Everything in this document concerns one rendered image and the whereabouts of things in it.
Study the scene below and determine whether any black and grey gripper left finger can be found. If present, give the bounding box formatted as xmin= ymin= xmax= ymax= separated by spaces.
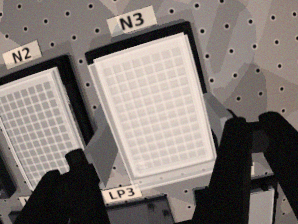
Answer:
xmin=14 ymin=122 xmax=118 ymax=224

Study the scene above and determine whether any grey perforated base plate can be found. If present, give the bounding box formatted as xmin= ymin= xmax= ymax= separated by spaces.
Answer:
xmin=0 ymin=0 xmax=298 ymax=224

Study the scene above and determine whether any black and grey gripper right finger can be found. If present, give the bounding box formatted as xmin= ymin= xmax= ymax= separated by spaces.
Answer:
xmin=190 ymin=92 xmax=298 ymax=224

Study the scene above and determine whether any light grey rectangular plate lid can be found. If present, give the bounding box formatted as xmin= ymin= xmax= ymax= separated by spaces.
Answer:
xmin=248 ymin=186 xmax=275 ymax=224

